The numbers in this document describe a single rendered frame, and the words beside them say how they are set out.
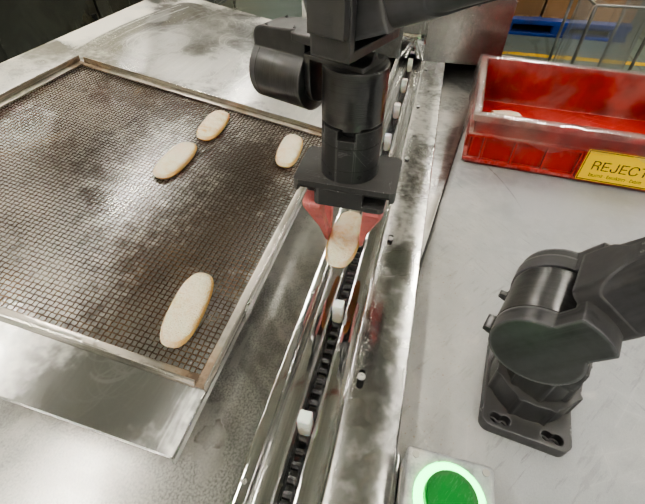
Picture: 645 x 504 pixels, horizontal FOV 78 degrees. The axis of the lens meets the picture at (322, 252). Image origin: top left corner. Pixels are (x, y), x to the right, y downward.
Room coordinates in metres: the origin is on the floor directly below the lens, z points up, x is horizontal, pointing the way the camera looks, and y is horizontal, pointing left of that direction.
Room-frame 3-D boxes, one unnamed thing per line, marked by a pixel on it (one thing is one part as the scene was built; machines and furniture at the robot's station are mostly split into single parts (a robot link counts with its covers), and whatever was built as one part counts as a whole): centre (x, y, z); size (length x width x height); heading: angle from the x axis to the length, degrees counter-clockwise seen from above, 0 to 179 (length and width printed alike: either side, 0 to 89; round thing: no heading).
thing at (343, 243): (0.35, -0.03, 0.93); 0.10 x 0.04 x 0.01; 165
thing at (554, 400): (0.21, -0.23, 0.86); 0.12 x 0.09 x 0.08; 158
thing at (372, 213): (0.34, -0.03, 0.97); 0.07 x 0.07 x 0.09; 75
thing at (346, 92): (0.35, -0.02, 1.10); 0.07 x 0.06 x 0.07; 55
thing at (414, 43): (1.12, -0.24, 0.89); 0.06 x 0.01 x 0.06; 75
